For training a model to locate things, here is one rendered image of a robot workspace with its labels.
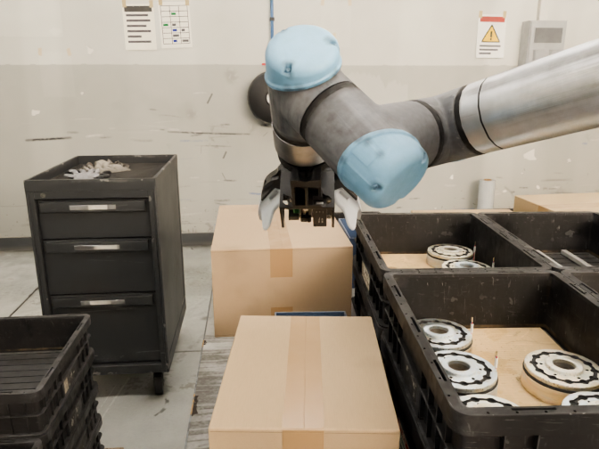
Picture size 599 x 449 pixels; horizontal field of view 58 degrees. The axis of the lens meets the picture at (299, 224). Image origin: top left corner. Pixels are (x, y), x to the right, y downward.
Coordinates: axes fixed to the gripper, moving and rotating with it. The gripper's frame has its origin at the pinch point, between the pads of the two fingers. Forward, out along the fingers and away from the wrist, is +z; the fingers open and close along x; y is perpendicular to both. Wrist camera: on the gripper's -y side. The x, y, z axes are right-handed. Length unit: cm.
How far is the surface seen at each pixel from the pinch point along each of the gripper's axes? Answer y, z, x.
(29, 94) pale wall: -216, 196, -200
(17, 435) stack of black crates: 25, 51, -65
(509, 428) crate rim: 33.5, -14.6, 20.3
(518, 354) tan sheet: 17.8, 12.8, 32.5
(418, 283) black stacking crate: 6.1, 12.4, 18.0
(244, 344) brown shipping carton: 18.3, 7.2, -9.8
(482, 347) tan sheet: 16.5, 14.0, 27.5
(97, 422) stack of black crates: 16, 91, -64
